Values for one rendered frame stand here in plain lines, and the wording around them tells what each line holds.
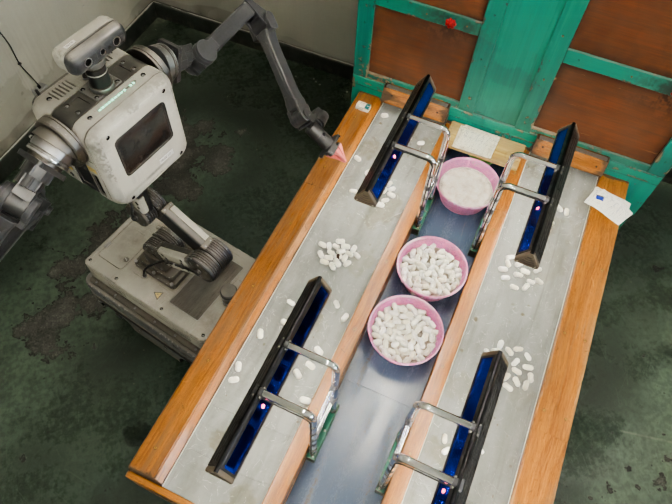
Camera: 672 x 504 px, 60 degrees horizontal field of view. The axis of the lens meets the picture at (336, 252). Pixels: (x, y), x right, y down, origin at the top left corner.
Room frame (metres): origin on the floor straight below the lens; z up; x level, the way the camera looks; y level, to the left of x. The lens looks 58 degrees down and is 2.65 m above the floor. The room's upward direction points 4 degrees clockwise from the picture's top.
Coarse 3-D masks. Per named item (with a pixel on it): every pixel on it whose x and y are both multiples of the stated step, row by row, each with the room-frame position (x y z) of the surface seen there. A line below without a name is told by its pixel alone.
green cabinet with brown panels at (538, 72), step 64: (384, 0) 2.01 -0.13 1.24; (448, 0) 1.93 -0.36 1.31; (512, 0) 1.85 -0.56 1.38; (576, 0) 1.77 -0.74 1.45; (640, 0) 1.71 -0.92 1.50; (384, 64) 2.01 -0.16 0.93; (448, 64) 1.91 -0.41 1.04; (512, 64) 1.82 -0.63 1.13; (576, 64) 1.73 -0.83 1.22; (640, 64) 1.67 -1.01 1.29; (640, 128) 1.63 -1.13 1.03
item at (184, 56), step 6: (162, 42) 1.48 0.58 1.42; (168, 42) 1.48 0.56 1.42; (174, 48) 1.46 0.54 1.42; (180, 48) 1.46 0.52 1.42; (186, 48) 1.52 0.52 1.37; (180, 54) 1.45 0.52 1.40; (186, 54) 1.49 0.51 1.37; (180, 60) 1.45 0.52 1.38; (186, 60) 1.47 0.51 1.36; (192, 60) 1.50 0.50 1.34; (180, 66) 1.44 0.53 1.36; (186, 66) 1.47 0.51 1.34; (180, 72) 1.44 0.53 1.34; (180, 78) 1.43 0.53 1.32
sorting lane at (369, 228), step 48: (432, 144) 1.75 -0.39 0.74; (336, 192) 1.46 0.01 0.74; (384, 240) 1.24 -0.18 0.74; (288, 288) 1.00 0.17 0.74; (336, 288) 1.02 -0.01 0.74; (336, 336) 0.83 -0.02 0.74; (240, 384) 0.63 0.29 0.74; (288, 384) 0.64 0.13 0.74; (288, 432) 0.49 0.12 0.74; (192, 480) 0.32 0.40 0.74; (240, 480) 0.33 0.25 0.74
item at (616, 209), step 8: (592, 192) 1.52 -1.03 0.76; (600, 192) 1.52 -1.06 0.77; (608, 192) 1.52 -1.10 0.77; (592, 200) 1.48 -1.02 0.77; (600, 200) 1.48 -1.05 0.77; (608, 200) 1.48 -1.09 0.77; (616, 200) 1.48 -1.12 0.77; (624, 200) 1.48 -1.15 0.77; (600, 208) 1.44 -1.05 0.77; (608, 208) 1.44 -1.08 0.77; (616, 208) 1.44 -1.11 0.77; (624, 208) 1.44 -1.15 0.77; (608, 216) 1.40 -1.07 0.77; (616, 216) 1.40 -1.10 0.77; (624, 216) 1.41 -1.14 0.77
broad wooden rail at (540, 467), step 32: (608, 224) 1.36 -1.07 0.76; (608, 256) 1.21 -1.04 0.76; (576, 288) 1.06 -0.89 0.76; (576, 320) 0.93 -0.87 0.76; (576, 352) 0.81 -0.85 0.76; (544, 384) 0.69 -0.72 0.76; (576, 384) 0.70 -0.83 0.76; (544, 416) 0.58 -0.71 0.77; (544, 448) 0.48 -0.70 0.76; (544, 480) 0.38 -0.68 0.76
